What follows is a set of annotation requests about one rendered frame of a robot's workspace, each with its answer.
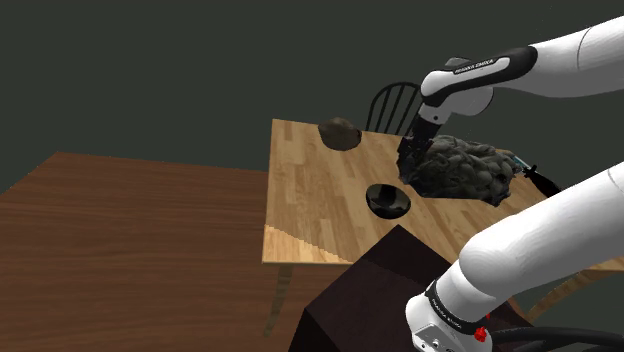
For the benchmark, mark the black spindle-back chair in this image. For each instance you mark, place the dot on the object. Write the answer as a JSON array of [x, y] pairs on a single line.
[[390, 109]]

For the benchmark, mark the light wooden table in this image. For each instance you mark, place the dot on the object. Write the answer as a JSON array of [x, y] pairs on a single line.
[[317, 195]]

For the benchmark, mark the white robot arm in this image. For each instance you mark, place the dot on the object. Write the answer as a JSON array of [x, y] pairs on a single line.
[[526, 244]]

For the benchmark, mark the dark robot stand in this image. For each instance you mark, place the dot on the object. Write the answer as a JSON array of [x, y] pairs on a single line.
[[370, 297]]

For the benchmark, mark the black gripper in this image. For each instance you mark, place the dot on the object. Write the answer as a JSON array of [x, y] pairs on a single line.
[[423, 132]]

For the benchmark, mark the brown rock-shaped lump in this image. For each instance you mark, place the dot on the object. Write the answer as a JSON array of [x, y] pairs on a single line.
[[340, 133]]

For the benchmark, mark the black bowl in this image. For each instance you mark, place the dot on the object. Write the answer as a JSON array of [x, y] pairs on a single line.
[[388, 201]]

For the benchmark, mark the large grey-brown lumpy object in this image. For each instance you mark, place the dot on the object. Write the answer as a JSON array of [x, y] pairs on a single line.
[[463, 170]]

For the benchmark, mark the black tool with teal end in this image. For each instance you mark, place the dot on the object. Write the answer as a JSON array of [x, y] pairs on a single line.
[[542, 181]]

